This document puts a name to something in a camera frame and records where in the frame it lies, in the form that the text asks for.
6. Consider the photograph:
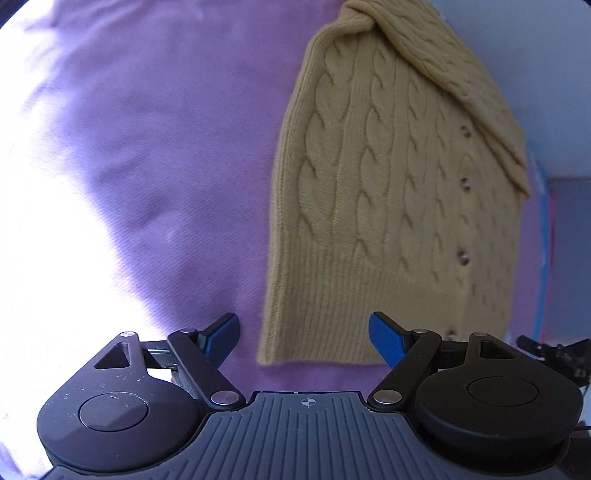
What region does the mustard cable-knit cardigan sweater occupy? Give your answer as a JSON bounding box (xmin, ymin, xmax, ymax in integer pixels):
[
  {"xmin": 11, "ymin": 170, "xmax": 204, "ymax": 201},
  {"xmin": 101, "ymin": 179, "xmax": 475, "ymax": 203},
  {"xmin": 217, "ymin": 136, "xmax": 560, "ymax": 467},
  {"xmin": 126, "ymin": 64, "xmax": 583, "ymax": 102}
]
[{"xmin": 257, "ymin": 0, "xmax": 532, "ymax": 367}]

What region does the pink floral bed sheet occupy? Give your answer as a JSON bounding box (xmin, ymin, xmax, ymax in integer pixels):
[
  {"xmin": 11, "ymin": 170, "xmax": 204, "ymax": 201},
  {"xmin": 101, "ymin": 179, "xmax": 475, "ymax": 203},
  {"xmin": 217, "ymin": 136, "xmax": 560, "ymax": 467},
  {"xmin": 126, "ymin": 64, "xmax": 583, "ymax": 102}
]
[{"xmin": 0, "ymin": 0, "xmax": 555, "ymax": 476}]

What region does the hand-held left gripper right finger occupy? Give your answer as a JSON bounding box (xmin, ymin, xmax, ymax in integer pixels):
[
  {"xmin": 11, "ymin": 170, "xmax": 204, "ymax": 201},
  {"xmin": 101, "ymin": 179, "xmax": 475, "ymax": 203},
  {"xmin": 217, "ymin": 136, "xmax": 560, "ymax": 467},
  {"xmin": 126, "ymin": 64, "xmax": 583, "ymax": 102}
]
[{"xmin": 368, "ymin": 311, "xmax": 513, "ymax": 411}]

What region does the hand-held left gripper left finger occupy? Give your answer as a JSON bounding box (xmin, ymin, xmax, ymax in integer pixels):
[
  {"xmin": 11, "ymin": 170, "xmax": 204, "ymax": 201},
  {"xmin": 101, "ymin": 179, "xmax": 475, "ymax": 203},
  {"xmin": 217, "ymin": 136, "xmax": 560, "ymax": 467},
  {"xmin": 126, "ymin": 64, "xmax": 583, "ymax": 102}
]
[{"xmin": 95, "ymin": 313, "xmax": 246, "ymax": 411}]

